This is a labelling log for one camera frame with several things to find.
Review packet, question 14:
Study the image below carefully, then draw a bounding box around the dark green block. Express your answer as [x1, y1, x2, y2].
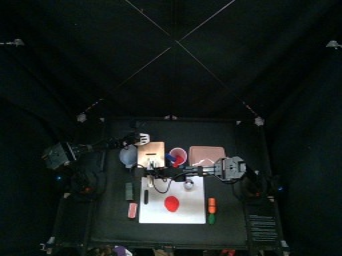
[125, 182, 135, 202]

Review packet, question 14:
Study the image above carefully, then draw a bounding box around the red dough blob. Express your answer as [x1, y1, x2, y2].
[163, 195, 181, 213]

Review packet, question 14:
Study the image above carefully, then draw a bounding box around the pink flat board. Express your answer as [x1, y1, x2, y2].
[187, 145, 227, 167]

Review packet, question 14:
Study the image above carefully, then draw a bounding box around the white cutting mat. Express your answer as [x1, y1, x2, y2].
[138, 175, 207, 225]

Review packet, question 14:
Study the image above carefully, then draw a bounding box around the red bowl white inside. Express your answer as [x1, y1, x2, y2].
[169, 147, 189, 168]

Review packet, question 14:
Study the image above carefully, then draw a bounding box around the light wooden drawer box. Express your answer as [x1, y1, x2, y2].
[137, 141, 167, 169]

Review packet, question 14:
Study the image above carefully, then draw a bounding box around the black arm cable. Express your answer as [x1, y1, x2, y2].
[151, 171, 193, 195]

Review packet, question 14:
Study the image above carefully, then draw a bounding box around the orange toy piece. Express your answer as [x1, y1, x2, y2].
[207, 197, 218, 215]

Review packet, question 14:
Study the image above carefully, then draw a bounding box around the pink toy block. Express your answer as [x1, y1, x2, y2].
[127, 202, 139, 220]

